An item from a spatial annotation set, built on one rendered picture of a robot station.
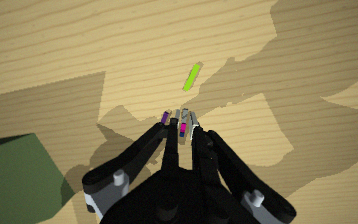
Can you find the lime green rod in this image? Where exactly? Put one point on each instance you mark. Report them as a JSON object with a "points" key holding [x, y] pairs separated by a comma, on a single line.
{"points": [[191, 77]]}

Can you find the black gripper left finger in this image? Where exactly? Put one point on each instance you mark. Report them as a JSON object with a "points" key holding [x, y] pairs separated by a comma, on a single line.
{"points": [[106, 184]]}

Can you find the small magenta rod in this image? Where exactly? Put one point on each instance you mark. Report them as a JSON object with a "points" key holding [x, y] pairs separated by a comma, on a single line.
{"points": [[183, 126]]}

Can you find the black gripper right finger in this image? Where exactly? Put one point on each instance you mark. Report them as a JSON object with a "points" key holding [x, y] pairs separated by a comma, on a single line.
{"points": [[264, 203]]}

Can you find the purple rod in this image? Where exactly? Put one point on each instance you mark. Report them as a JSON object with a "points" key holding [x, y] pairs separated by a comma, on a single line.
{"points": [[165, 115]]}

